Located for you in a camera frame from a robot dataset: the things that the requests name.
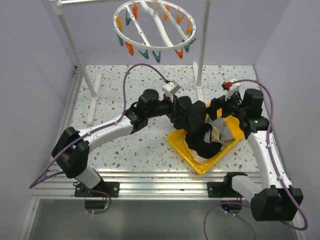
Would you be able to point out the white rack pole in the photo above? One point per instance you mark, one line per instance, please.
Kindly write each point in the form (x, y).
(204, 37)
(58, 9)

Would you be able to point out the black pinstriped underwear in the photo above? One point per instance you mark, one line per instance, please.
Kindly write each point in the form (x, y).
(196, 116)

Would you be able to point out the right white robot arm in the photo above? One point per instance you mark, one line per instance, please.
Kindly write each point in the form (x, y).
(275, 199)

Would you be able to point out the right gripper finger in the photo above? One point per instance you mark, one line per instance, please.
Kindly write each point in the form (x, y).
(215, 105)
(226, 111)

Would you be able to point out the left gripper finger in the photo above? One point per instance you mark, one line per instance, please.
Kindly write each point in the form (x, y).
(181, 123)
(184, 103)

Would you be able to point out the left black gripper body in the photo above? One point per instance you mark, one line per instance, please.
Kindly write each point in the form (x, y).
(173, 112)

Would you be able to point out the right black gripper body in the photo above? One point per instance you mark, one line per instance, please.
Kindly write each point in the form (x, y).
(234, 103)

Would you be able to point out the yellow plastic tray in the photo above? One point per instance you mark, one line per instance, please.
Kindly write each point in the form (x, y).
(177, 141)

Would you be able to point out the right white rack pole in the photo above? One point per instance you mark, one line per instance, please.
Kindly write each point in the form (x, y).
(204, 37)

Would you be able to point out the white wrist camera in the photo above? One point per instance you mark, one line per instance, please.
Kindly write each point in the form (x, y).
(171, 88)
(231, 87)

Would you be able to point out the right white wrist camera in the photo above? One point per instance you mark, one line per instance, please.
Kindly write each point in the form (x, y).
(231, 87)

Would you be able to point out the beige underwear navy trim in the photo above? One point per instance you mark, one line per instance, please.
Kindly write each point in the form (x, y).
(215, 136)

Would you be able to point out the left white rack pole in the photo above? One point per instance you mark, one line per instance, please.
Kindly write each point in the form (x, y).
(58, 9)

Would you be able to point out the white round clip hanger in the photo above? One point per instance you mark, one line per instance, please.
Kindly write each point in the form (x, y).
(151, 27)

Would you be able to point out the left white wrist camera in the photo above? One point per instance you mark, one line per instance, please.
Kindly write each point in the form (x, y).
(171, 88)

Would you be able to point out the grey striped underwear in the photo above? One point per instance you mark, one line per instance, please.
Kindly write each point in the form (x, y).
(226, 136)

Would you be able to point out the aluminium rail frame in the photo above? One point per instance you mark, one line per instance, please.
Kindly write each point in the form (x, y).
(144, 165)

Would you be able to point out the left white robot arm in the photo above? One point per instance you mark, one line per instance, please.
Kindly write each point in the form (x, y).
(74, 146)

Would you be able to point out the plain black underwear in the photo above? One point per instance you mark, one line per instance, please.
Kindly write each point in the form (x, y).
(199, 145)

